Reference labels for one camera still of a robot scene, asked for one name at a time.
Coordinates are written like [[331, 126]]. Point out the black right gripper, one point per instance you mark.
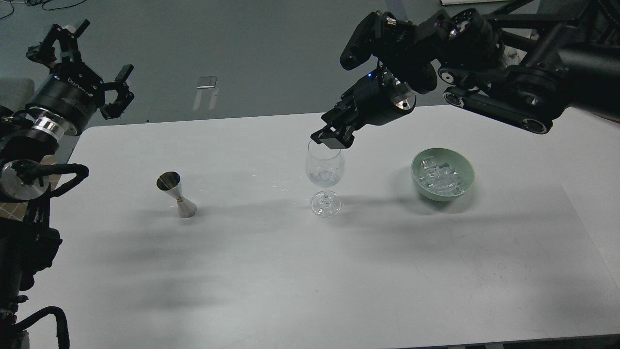
[[375, 99]]

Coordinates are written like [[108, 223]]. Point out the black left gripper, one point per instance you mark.
[[73, 91]]

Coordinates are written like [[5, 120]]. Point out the clear ice cubes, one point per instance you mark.
[[440, 178]]

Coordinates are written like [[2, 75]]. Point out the steel double jigger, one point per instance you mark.
[[170, 183]]

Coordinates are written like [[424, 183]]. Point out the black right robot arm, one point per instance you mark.
[[520, 69]]

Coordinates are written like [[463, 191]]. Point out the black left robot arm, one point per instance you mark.
[[30, 246]]

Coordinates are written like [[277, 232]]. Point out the clear wine glass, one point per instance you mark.
[[324, 167]]

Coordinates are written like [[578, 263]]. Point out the grey chair left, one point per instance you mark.
[[15, 93]]

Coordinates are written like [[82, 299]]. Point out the green bowl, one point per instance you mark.
[[455, 159]]

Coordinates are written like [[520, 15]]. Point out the metal floor plate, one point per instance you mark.
[[208, 82]]

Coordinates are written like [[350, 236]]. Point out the beige checkered cloth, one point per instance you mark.
[[16, 211]]

